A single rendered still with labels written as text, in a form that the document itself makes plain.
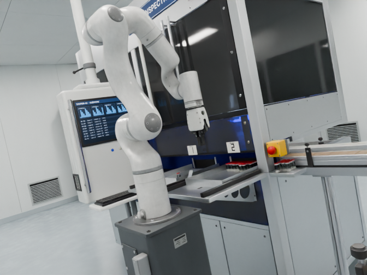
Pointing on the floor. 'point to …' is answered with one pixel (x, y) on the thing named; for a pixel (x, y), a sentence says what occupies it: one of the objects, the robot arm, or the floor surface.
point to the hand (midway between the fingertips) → (201, 141)
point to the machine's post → (260, 135)
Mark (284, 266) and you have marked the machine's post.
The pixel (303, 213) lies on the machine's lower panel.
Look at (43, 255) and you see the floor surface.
